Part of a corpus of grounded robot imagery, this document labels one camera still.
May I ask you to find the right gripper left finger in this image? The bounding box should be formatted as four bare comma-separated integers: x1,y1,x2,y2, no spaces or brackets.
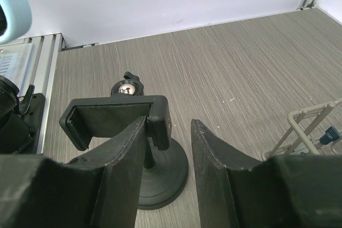
1,117,146,227

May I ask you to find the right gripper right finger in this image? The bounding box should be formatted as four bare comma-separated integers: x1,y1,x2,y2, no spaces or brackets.
191,120,341,227

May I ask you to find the black phone stand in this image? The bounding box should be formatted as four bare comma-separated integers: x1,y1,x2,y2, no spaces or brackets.
59,72,189,210

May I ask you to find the grey wire dish rack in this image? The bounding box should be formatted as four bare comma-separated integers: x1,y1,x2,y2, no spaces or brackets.
261,98,341,161

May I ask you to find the phone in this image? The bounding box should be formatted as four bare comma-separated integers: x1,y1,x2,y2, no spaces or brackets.
1,0,32,44

